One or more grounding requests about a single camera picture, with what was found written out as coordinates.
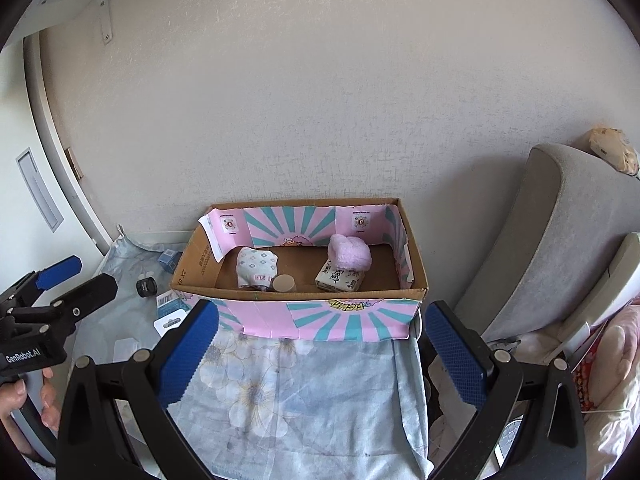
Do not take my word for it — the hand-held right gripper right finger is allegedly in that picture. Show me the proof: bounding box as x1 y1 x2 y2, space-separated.
424 300 587 480

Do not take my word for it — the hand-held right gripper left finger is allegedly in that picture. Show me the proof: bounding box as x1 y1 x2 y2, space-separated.
56 299 221 480

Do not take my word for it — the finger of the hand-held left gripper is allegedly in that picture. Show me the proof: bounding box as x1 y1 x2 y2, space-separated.
0 255 83 307
20 272 119 337

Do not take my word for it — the white patterned packet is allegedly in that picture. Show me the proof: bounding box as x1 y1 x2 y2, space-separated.
236 247 279 291

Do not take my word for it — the pink striped cardboard box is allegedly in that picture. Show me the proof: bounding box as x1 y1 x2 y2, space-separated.
170 197 430 342

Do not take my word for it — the printed tissue packet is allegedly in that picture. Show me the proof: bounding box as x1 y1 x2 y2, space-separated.
314 260 366 292

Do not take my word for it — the pink fluffy towel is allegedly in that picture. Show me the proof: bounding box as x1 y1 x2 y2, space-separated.
327 233 373 272

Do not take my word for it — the person's left hand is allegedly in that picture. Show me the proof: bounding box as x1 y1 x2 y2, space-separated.
0 367 63 431

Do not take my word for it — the white and blue package box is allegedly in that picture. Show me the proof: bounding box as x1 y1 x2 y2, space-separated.
153 294 193 338

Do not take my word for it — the clear plastic case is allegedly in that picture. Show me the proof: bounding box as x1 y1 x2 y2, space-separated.
112 337 148 363

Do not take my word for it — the white wardrobe door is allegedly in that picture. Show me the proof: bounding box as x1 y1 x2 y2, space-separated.
0 30 118 291

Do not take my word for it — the floral light blue cloth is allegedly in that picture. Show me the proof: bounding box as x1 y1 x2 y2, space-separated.
75 225 435 480

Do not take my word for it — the red patterned bag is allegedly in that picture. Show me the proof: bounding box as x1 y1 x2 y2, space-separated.
570 320 608 411

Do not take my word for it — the grey upholstered chair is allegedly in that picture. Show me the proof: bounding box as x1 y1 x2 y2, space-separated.
452 142 640 356

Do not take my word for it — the pink blanket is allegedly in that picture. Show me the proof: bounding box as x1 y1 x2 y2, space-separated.
575 300 640 466

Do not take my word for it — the beige crumpled bag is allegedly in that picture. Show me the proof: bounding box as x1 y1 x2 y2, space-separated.
586 127 640 176

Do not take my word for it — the grey recessed door handle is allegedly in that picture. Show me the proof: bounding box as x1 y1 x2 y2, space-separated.
16 147 65 232

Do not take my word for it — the white wall shelf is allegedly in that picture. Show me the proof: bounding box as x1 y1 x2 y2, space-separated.
0 0 131 53

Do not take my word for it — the white shelf bracket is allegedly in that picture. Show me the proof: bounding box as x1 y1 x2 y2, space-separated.
30 0 115 43

